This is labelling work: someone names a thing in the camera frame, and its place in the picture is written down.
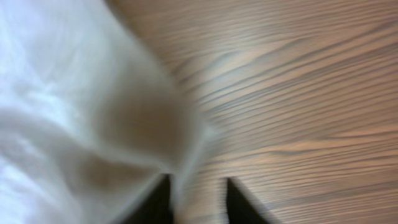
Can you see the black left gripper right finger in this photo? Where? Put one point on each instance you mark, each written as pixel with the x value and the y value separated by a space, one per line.
pixel 238 208

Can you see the beige khaki shorts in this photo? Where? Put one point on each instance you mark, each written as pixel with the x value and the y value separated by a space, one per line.
pixel 89 117

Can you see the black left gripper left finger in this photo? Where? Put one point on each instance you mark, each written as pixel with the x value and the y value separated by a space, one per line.
pixel 156 207

